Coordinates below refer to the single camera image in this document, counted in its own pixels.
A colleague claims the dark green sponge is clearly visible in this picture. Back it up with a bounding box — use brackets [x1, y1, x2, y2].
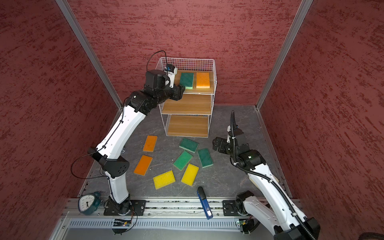
[198, 148, 214, 168]
[179, 138, 199, 153]
[180, 73, 194, 90]

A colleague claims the orange sponge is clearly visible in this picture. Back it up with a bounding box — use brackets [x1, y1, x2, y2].
[134, 155, 153, 176]
[143, 135, 158, 152]
[196, 72, 211, 89]

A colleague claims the yellow sponge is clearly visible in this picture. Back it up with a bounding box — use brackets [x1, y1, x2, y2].
[153, 170, 176, 190]
[181, 164, 199, 186]

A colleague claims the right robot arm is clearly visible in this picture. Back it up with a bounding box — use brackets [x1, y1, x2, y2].
[213, 129, 321, 240]

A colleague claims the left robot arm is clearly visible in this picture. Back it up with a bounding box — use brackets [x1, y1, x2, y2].
[88, 64, 185, 216]

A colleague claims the middle wooden shelf board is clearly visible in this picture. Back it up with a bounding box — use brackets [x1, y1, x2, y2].
[162, 94, 213, 115]

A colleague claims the bottom wooden shelf board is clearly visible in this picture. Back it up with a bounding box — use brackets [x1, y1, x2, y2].
[166, 115, 209, 138]

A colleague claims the dark green sponge top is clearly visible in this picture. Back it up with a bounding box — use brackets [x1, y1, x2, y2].
[179, 138, 199, 153]

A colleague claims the bright green sponge middle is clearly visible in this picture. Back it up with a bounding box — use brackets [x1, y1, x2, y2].
[173, 151, 193, 171]

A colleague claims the blue black stapler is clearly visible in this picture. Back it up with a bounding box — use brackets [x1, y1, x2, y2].
[197, 187, 213, 220]

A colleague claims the teal alarm clock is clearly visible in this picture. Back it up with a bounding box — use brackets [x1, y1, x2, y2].
[78, 192, 102, 216]

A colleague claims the left circuit board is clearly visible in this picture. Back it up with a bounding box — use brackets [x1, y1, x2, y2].
[113, 219, 132, 228]

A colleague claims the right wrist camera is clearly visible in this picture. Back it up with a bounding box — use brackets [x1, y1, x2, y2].
[227, 126, 244, 143]

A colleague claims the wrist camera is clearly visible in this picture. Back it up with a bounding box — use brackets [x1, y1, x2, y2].
[164, 64, 178, 88]
[227, 126, 244, 143]

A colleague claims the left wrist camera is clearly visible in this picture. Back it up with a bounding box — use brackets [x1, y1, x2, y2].
[164, 64, 178, 88]

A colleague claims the white wire shelf rack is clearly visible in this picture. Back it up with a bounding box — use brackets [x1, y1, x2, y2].
[157, 57, 217, 138]

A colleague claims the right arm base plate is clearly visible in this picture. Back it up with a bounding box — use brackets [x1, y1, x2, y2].
[222, 200, 250, 217]

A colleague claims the aluminium mounting rail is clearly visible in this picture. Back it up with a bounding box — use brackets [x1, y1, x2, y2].
[61, 197, 305, 219]

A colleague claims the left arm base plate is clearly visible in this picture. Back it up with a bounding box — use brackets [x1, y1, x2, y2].
[104, 199, 147, 216]

